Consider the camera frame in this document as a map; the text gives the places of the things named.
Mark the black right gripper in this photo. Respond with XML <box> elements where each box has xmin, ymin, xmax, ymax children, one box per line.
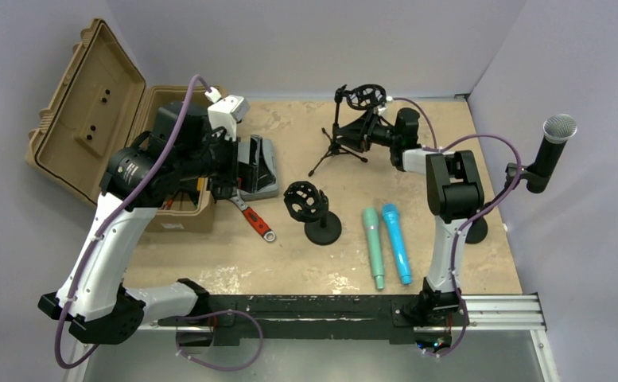
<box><xmin>336</xmin><ymin>108</ymin><xmax>400</xmax><ymax>152</ymax></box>

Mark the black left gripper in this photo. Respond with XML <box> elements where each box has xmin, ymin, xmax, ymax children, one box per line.
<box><xmin>177</xmin><ymin>123</ymin><xmax>274</xmax><ymax>193</ymax></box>

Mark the black tripod microphone stand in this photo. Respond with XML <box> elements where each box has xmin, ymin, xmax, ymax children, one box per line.
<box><xmin>308</xmin><ymin>84</ymin><xmax>388</xmax><ymax>177</ymax></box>

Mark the green microphone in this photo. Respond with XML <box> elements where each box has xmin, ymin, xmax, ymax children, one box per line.
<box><xmin>362</xmin><ymin>207</ymin><xmax>385</xmax><ymax>290</ymax></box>

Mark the blue microphone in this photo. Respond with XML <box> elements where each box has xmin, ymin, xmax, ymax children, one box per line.
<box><xmin>382</xmin><ymin>204</ymin><xmax>413</xmax><ymax>286</ymax></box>

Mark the black silver-head microphone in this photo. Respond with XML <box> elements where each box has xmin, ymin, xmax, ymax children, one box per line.
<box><xmin>527</xmin><ymin>114</ymin><xmax>577</xmax><ymax>193</ymax></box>

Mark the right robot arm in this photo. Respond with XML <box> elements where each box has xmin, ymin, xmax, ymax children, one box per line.
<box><xmin>332</xmin><ymin>107</ymin><xmax>488</xmax><ymax>324</ymax></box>

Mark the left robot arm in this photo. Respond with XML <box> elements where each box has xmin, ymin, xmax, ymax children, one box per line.
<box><xmin>38</xmin><ymin>95</ymin><xmax>275</xmax><ymax>345</ymax></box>

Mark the red adjustable wrench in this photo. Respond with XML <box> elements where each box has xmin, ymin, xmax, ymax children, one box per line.
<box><xmin>228</xmin><ymin>194</ymin><xmax>276</xmax><ymax>243</ymax></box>

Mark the tan plastic tool case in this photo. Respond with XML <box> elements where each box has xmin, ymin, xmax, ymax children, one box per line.
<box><xmin>25</xmin><ymin>18</ymin><xmax>187</xmax><ymax>209</ymax></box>

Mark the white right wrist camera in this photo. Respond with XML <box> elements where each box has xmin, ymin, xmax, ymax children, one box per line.
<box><xmin>375</xmin><ymin>95</ymin><xmax>394</xmax><ymax>118</ymax></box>

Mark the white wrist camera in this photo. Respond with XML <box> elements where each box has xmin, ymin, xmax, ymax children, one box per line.
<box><xmin>208</xmin><ymin>95</ymin><xmax>250</xmax><ymax>141</ymax></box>
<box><xmin>375</xmin><ymin>95</ymin><xmax>394</xmax><ymax>118</ymax></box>

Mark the black round-base shock-mount stand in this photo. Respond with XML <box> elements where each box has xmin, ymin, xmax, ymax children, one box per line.
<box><xmin>283</xmin><ymin>181</ymin><xmax>342</xmax><ymax>246</ymax></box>

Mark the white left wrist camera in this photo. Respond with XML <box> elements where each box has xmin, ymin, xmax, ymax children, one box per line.
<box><xmin>208</xmin><ymin>95</ymin><xmax>250</xmax><ymax>141</ymax></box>

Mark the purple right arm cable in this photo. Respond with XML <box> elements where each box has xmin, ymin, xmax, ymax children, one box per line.
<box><xmin>387</xmin><ymin>95</ymin><xmax>523</xmax><ymax>360</ymax></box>

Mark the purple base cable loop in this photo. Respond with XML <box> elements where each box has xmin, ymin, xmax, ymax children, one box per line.
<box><xmin>174</xmin><ymin>309</ymin><xmax>265</xmax><ymax>373</ymax></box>

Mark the black mounting base rail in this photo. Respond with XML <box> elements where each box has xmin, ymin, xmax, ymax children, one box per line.
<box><xmin>160</xmin><ymin>294</ymin><xmax>467</xmax><ymax>346</ymax></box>

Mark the aluminium frame rail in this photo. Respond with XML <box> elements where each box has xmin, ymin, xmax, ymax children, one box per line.
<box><xmin>76</xmin><ymin>294</ymin><xmax>550</xmax><ymax>333</ymax></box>

